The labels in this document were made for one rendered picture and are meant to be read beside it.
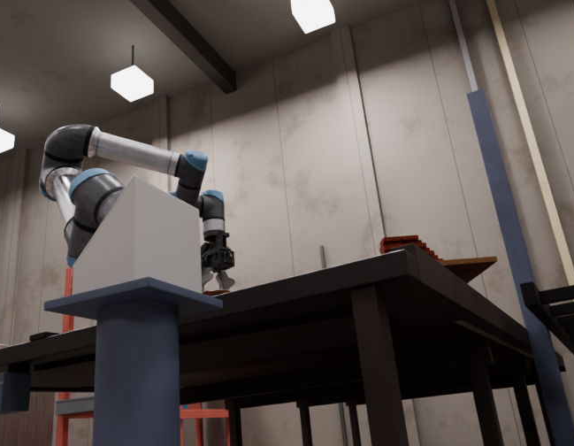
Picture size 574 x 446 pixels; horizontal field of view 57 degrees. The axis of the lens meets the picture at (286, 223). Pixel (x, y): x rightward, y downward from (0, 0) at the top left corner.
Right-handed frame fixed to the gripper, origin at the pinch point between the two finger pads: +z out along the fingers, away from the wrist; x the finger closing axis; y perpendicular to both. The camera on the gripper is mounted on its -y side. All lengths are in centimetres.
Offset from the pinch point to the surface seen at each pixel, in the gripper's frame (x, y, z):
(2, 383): -35, -60, 20
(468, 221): 516, -66, -177
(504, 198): 180, 54, -68
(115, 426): -54, 27, 38
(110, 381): -55, 26, 30
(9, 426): 189, -508, 9
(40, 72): 226, -585, -523
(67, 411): 164, -352, 7
